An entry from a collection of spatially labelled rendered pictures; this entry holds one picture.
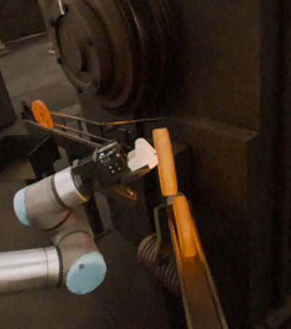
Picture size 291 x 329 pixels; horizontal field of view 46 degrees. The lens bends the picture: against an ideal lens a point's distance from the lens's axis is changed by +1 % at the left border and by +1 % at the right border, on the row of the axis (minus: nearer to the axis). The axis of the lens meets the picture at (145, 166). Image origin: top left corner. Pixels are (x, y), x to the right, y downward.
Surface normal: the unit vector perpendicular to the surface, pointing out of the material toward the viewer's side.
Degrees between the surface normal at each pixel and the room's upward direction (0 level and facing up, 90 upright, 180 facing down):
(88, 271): 90
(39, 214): 95
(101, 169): 89
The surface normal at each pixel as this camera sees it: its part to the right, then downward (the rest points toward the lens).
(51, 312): -0.17, -0.85
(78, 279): 0.50, 0.37
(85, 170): 0.05, 0.49
